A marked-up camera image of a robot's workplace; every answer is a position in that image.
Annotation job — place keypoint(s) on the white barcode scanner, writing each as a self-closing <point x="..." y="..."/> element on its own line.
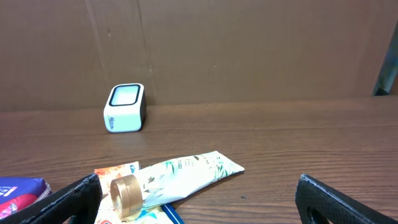
<point x="125" y="109"/>

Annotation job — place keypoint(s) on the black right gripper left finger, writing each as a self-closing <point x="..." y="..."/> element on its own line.
<point x="78" y="203"/>

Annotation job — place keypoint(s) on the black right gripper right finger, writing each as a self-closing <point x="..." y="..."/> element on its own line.
<point x="319" y="203"/>

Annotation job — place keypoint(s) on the dark metal post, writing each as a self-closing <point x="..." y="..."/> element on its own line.
<point x="388" y="72"/>

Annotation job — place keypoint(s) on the red purple Carefree pack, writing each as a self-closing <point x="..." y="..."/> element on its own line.
<point x="18" y="193"/>

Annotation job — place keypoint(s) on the white green tissue pack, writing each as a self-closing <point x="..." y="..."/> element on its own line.
<point x="169" y="181"/>

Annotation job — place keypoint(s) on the yellow snack bag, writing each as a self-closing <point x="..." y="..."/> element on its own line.
<point x="164" y="214"/>

